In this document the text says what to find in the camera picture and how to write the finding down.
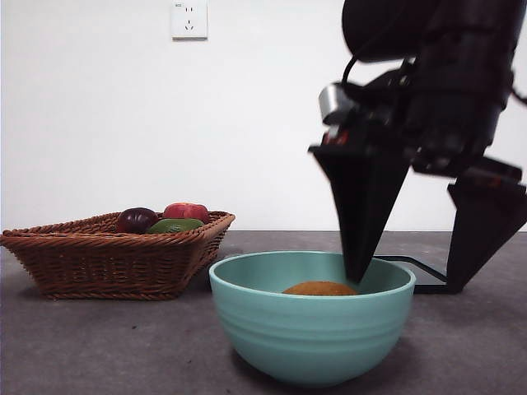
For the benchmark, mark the dark purple fruit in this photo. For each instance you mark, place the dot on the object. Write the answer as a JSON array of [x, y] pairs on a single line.
[[136, 218]]

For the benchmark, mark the teal ribbed bowl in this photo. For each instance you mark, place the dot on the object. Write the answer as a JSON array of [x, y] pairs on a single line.
[[309, 337]]

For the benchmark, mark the white wall socket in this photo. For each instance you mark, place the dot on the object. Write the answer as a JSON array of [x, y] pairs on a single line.
[[189, 20]]

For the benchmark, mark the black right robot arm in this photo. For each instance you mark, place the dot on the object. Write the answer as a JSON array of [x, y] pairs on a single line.
[[453, 49]]

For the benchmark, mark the brown kiwi fruit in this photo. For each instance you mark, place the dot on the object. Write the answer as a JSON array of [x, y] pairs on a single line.
[[319, 288]]

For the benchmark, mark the black rectangular tray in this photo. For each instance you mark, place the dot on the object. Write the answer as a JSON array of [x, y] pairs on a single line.
[[430, 289]]

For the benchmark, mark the right wrist grey camera box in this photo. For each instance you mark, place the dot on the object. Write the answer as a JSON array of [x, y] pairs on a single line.
[[331, 100]]

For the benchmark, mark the brown wicker basket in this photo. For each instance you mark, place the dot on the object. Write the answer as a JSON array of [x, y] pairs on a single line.
[[103, 263]]

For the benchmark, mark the green fruit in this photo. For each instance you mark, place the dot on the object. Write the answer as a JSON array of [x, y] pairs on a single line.
[[173, 226]]

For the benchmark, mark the red fruit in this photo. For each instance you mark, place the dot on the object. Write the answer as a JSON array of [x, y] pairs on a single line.
[[185, 212]]

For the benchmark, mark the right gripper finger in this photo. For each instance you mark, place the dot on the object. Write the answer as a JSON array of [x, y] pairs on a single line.
[[362, 205], [486, 230]]

